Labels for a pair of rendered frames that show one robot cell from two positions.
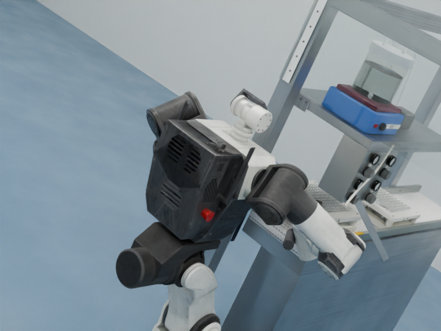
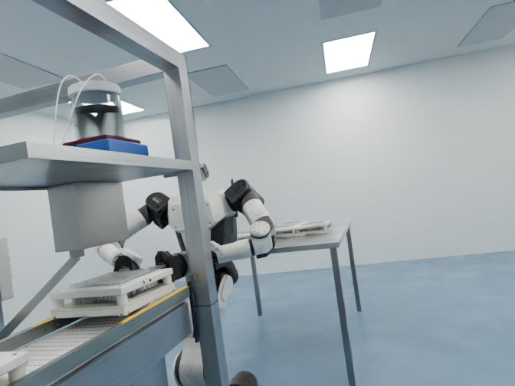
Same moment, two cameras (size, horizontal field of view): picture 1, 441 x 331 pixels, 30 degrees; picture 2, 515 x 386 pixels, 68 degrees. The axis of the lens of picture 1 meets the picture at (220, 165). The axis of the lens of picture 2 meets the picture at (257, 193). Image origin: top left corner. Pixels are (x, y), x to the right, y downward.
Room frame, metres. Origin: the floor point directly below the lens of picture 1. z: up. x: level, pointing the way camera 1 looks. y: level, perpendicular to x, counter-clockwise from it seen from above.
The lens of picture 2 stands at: (3.98, -0.28, 1.23)
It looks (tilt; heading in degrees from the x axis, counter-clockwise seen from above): 1 degrees up; 162
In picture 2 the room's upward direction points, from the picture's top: 8 degrees counter-clockwise
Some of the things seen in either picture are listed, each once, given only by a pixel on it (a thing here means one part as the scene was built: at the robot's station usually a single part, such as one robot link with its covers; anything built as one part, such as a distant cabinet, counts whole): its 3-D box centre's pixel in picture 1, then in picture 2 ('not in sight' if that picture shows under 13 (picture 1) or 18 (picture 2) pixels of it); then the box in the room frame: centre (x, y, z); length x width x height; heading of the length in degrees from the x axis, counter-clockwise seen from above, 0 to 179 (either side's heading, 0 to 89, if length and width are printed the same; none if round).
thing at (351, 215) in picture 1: (317, 201); (115, 282); (2.78, -0.37, 1.04); 0.25 x 0.24 x 0.02; 54
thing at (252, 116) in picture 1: (249, 117); not in sight; (2.26, -0.02, 1.36); 0.10 x 0.07 x 0.09; 56
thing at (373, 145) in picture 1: (371, 120); (74, 173); (2.89, -0.42, 1.36); 0.62 x 0.38 x 0.04; 145
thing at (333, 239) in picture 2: not in sight; (280, 237); (0.97, 0.83, 0.88); 1.50 x 1.10 x 0.04; 146
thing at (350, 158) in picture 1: (359, 167); (90, 214); (2.65, -0.42, 1.25); 0.22 x 0.11 x 0.20; 145
